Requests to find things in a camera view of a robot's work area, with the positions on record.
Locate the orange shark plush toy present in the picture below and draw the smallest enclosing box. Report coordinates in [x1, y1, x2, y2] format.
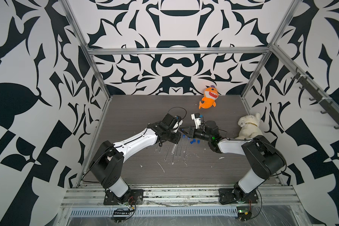
[199, 86, 219, 109]

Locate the white dog plush toy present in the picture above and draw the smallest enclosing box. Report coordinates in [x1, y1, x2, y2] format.
[236, 113, 263, 139]

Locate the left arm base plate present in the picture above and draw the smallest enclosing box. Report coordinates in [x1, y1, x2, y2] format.
[103, 189, 144, 205]

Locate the black wall hook rail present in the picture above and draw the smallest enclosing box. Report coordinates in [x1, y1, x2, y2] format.
[292, 67, 339, 130]

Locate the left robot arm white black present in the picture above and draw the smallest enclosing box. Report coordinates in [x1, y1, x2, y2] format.
[89, 114, 183, 203]

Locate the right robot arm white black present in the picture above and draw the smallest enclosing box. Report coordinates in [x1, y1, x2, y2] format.
[179, 121, 286, 202]

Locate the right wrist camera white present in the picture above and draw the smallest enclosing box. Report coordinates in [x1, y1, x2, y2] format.
[191, 113, 203, 129]

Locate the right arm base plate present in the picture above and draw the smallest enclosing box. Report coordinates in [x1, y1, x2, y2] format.
[218, 188, 259, 205]

